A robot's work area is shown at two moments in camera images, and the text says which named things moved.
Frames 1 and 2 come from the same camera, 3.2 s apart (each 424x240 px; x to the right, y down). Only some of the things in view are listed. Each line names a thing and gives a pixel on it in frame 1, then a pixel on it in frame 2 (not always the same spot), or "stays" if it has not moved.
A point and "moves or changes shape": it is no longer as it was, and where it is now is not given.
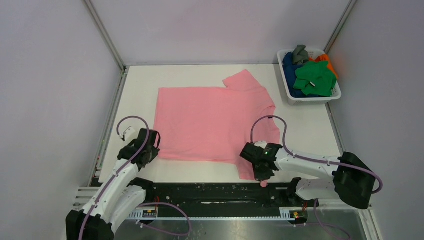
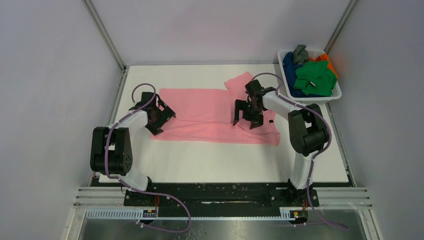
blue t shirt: x=290 y=68 stays
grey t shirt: x=300 y=55 stays
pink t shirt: x=215 y=123 moves or changes shape
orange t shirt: x=324 y=57 stays
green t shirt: x=315 y=78 stays
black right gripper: x=262 y=170 → x=249 y=110
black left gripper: x=151 y=143 → x=160 y=116
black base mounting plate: x=235 y=196 stays
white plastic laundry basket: x=312 y=101 stays
